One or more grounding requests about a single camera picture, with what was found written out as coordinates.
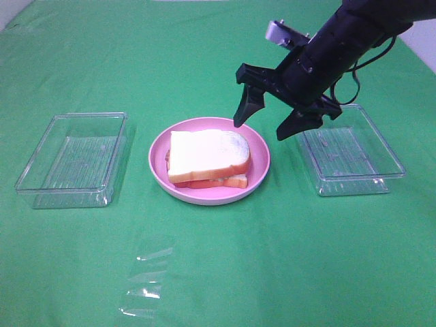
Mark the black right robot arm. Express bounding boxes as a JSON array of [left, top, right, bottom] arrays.
[[233, 1, 435, 140]]

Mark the toast bread slice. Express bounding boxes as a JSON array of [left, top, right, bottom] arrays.
[[174, 174, 248, 189], [168, 129, 251, 183]]

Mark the right clear plastic tray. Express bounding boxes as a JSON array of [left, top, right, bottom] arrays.
[[296, 104, 406, 197]]

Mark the bacon strip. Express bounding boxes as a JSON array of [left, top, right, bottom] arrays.
[[165, 150, 170, 171]]

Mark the left clear plastic tray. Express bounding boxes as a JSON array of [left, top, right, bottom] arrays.
[[15, 112, 128, 209]]

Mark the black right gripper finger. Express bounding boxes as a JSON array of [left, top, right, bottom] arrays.
[[233, 84, 265, 127], [276, 109, 323, 140]]

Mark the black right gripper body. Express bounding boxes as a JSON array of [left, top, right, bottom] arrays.
[[235, 44, 342, 121]]

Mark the clear tape strip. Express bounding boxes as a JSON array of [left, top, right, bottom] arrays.
[[116, 234, 174, 326]]

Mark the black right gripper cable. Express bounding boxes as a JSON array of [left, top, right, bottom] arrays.
[[328, 33, 398, 106]]

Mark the clear plastic tray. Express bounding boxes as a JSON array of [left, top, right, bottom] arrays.
[[15, 112, 128, 209], [296, 104, 406, 197]]

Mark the pink round plate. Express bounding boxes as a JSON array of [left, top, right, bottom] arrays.
[[149, 117, 270, 206]]

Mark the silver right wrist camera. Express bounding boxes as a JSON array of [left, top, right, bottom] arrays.
[[265, 20, 310, 50]]

